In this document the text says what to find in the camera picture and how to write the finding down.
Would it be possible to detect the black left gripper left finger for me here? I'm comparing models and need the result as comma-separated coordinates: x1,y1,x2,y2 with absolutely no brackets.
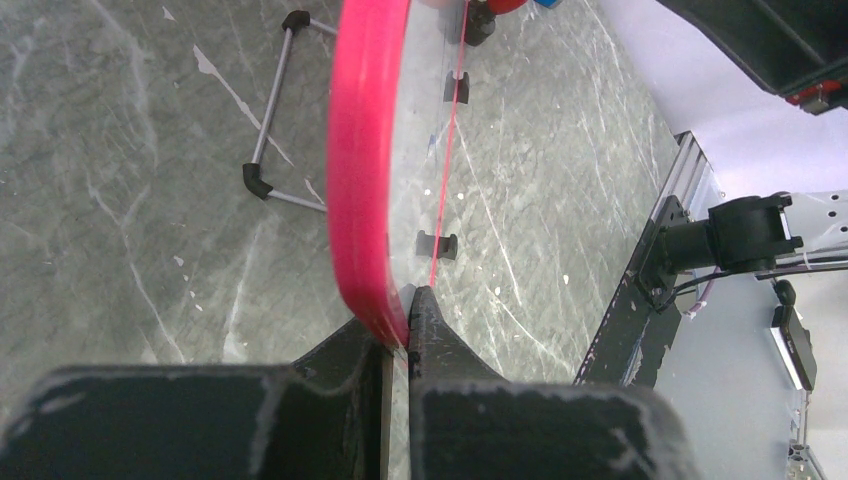
1,320,391,479

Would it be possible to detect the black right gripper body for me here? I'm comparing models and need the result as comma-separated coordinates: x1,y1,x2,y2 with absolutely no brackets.
661,0,847,116

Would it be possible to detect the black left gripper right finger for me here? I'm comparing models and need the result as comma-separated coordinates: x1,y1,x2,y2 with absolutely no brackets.
407,286,700,479

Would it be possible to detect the pink-framed whiteboard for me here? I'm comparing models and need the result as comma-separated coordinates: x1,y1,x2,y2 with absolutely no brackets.
326,1,468,349

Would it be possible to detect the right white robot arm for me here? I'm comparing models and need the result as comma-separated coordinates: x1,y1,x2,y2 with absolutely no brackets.
633,1,847,311

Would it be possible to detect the black whiteboard foot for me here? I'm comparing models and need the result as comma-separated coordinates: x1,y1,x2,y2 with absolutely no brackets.
443,70,470,104
415,230,459,260

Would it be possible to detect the black base beam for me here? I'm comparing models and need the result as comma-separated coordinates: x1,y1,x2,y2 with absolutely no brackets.
574,195,688,388

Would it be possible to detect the blue square block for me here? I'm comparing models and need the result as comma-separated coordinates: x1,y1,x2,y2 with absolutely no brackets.
534,0,562,9

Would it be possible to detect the black device on floor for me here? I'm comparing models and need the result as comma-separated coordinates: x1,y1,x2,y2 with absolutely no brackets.
770,280,817,392

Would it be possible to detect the grey wire whiteboard stand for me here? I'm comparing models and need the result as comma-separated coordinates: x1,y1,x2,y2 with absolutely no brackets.
241,9,339,215

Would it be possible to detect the aluminium base frame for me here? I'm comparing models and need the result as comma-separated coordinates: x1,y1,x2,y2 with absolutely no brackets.
645,130,829,480

